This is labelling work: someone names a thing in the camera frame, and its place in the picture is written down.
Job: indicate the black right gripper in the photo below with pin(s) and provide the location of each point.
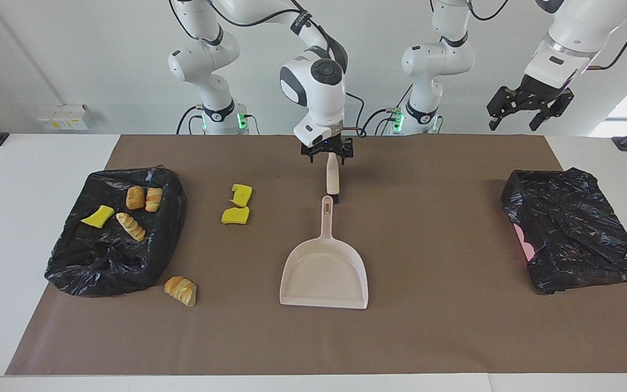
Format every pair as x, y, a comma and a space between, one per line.
324, 147

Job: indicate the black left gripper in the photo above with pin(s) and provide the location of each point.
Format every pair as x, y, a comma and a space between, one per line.
539, 93

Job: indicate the beige hand brush black bristles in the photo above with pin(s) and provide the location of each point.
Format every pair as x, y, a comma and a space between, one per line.
333, 179

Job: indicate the notched yellow sponge piece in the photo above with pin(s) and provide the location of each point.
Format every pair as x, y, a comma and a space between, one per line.
243, 195

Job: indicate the beige plastic dustpan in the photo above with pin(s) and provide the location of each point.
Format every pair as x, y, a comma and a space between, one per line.
324, 272

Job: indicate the pale toy croissant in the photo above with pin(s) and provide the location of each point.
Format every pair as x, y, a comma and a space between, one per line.
131, 226
153, 200

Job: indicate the brown toy bread roll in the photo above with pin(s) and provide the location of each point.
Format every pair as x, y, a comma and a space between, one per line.
135, 197

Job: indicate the orange striped toy croissant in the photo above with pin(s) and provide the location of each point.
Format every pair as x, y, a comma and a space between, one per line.
180, 290

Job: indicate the yellow green sponge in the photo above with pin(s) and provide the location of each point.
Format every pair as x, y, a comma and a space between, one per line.
97, 216

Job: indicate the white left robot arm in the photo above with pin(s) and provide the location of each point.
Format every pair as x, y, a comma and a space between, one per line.
438, 60

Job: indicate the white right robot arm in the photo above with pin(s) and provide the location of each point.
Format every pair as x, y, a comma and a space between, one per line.
319, 103

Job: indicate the low black trash bag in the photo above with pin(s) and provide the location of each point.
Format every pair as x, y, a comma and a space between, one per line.
575, 228

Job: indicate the pink bin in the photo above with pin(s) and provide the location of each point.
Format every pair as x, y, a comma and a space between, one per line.
526, 245

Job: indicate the tall black bag-lined bin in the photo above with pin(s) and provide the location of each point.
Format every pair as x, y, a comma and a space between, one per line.
106, 261

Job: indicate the brown paper table mat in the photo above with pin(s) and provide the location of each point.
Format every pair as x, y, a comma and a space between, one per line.
346, 337

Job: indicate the white wall outlet box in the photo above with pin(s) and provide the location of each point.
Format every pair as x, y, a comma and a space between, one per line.
63, 117

